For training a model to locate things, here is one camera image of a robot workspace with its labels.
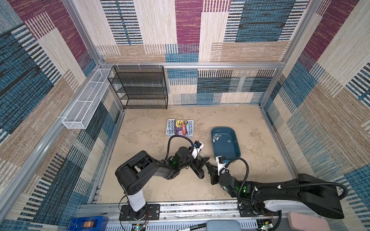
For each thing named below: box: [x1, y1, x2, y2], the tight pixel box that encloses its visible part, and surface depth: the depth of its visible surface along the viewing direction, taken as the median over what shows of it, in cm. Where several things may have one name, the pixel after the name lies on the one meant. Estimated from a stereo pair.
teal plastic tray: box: [211, 126, 241, 164], surface depth 101 cm
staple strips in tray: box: [212, 133, 231, 143], surface depth 103 cm
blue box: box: [67, 216, 109, 231], surface depth 67 cm
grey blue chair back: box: [206, 219, 242, 231], surface depth 69 cm
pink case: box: [287, 211, 331, 231], surface depth 70 cm
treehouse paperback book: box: [165, 118, 195, 139], surface depth 107 cm
